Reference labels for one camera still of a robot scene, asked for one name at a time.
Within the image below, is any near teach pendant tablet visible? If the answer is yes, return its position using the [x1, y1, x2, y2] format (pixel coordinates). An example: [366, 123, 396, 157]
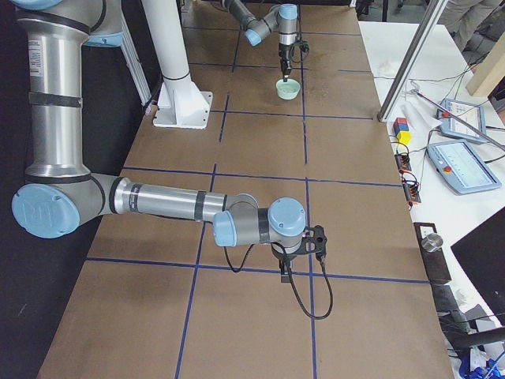
[427, 140, 502, 195]

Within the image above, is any teach pendant tablet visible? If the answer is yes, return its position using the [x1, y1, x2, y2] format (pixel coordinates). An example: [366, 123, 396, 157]
[437, 99, 487, 144]
[427, 140, 502, 195]

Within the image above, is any black orange connector block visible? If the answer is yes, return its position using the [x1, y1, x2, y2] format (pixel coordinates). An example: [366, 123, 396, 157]
[395, 153, 412, 174]

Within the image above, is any mint green bowl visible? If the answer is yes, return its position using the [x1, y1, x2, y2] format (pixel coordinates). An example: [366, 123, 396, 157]
[275, 78, 301, 100]

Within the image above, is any blue cube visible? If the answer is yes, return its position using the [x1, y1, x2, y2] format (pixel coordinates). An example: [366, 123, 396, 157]
[393, 123, 410, 135]

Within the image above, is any white pedestal column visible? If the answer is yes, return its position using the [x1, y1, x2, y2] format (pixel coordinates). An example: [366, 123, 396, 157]
[142, 0, 213, 129]

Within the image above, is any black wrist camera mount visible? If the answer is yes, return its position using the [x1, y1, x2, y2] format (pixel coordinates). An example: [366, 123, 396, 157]
[297, 225, 327, 262]

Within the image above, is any red cube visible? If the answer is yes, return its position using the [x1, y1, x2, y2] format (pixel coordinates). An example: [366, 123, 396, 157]
[394, 118, 409, 130]

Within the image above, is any silver metal cylinder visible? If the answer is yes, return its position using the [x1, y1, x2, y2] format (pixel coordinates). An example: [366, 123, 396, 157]
[421, 233, 443, 253]

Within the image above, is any yellow cube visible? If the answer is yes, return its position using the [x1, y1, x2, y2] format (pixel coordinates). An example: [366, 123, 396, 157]
[396, 130, 411, 145]

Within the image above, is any black plate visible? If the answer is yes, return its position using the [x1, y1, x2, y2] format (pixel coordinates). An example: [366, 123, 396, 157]
[413, 222, 451, 285]

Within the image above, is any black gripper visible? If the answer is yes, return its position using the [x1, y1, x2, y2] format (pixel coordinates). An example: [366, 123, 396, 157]
[271, 242, 301, 283]
[279, 43, 293, 82]

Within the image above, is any crumpled white tissue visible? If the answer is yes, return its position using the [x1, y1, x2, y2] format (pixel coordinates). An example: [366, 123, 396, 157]
[375, 59, 401, 78]

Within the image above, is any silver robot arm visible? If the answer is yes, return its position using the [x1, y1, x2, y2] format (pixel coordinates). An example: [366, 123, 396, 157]
[11, 1, 312, 283]
[221, 0, 297, 82]

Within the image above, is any far teach pendant tablet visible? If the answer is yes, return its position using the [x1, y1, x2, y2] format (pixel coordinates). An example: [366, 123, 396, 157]
[437, 99, 487, 144]

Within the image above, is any metal grabber tool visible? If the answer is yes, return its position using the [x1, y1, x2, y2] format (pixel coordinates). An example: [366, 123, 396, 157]
[410, 88, 504, 152]

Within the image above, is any aluminium frame post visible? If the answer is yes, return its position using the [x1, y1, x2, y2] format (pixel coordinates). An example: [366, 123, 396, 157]
[377, 0, 447, 122]

